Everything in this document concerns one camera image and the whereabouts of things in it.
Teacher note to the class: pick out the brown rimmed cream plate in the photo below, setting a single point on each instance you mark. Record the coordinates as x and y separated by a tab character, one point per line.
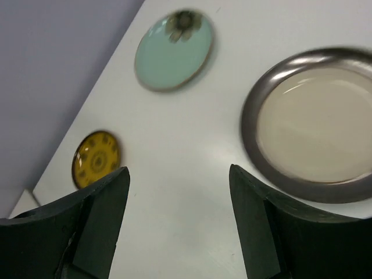
306	125

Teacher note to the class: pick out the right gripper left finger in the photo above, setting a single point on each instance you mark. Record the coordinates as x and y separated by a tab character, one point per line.
72	237

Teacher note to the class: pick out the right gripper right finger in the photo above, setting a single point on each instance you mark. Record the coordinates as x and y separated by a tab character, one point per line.
282	237

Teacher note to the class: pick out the light green floral plate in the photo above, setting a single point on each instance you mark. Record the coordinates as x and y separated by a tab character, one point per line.
174	50

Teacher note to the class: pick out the yellow amber plate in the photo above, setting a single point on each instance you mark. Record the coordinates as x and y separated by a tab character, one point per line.
97	155

